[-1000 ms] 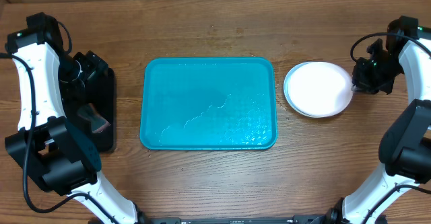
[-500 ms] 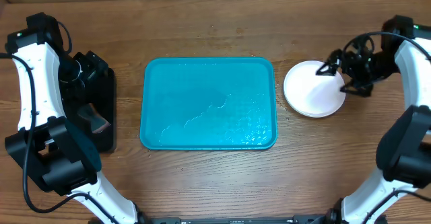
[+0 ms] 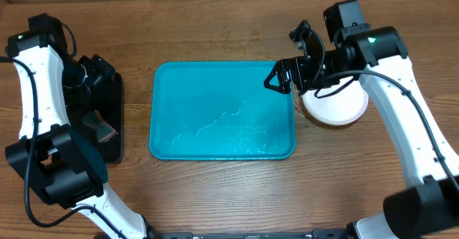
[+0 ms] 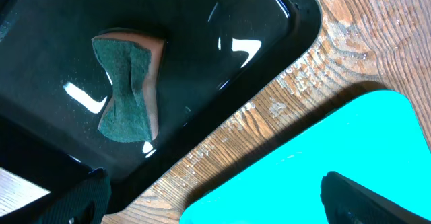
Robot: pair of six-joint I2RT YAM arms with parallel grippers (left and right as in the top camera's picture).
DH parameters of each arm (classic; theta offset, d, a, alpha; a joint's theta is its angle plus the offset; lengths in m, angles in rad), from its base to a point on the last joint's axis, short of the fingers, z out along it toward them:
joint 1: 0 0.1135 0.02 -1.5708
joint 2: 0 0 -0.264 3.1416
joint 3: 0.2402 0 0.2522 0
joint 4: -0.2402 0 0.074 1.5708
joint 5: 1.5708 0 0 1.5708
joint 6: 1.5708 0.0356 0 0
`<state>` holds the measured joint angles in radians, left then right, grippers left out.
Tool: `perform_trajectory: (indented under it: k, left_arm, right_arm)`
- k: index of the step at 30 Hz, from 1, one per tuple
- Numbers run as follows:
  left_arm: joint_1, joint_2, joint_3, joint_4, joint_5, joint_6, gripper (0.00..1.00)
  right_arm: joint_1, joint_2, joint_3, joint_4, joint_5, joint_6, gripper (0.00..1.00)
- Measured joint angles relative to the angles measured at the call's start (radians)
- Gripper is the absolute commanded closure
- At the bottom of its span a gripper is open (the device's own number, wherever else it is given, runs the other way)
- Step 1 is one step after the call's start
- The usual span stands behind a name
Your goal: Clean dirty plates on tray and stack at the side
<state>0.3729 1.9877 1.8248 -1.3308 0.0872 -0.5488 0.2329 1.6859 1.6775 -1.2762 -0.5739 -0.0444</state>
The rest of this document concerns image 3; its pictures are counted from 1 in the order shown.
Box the white plate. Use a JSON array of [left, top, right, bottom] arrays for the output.
[[301, 77, 369, 126]]

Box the brown bow-shaped sponge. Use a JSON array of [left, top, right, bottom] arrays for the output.
[[82, 110, 118, 143]]

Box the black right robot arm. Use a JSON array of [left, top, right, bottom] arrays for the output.
[[270, 22, 458, 238]]

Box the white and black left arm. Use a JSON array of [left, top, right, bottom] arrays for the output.
[[4, 29, 155, 238]]

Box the black plastic tray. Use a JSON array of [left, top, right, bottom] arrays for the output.
[[64, 73, 124, 163]]

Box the teal plastic serving tray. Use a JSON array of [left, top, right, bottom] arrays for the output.
[[148, 61, 296, 161]]

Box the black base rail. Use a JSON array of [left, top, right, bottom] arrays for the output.
[[146, 229, 355, 239]]

